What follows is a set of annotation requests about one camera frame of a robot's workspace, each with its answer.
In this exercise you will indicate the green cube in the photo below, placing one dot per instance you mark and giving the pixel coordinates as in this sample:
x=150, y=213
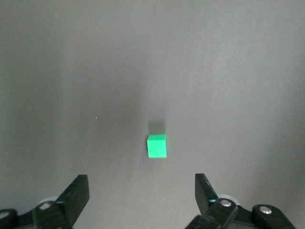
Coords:
x=156, y=146

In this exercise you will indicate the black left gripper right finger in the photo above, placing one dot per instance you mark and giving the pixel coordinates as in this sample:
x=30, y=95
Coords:
x=209, y=210

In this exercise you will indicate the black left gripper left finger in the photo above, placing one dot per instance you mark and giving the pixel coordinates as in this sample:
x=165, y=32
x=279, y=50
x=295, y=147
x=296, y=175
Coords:
x=69, y=205

